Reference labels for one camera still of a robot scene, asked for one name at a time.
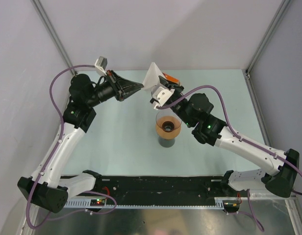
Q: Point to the right aluminium frame post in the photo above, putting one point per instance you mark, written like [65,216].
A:
[269,33]

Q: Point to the grey slotted cable duct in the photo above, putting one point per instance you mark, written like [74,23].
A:
[96,203]

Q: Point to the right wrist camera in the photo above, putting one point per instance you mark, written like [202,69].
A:
[160,94]

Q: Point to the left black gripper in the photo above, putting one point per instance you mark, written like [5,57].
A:
[121,87]

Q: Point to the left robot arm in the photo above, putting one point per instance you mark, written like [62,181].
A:
[44,187]

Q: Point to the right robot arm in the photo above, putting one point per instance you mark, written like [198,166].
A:
[277,168]

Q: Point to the aluminium frame post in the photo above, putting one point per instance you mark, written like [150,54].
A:
[269,33]
[39,8]

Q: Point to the white paper coffee filter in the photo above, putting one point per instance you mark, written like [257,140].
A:
[152,79]

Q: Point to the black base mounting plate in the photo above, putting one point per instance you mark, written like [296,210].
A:
[165,190]

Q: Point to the orange coffee filter package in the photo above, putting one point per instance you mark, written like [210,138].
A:
[171,79]

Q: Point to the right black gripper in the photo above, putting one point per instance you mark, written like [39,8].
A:
[171,85]

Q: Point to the glass carafe with coffee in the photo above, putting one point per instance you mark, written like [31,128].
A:
[166,143]

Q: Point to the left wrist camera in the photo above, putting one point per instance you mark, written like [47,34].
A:
[100,65]

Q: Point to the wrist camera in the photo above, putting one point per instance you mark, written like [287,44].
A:
[160,94]
[100,65]

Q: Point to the pink glass dripper cone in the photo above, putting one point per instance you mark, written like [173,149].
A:
[167,121]

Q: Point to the left aluminium frame post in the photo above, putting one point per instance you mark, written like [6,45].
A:
[39,8]

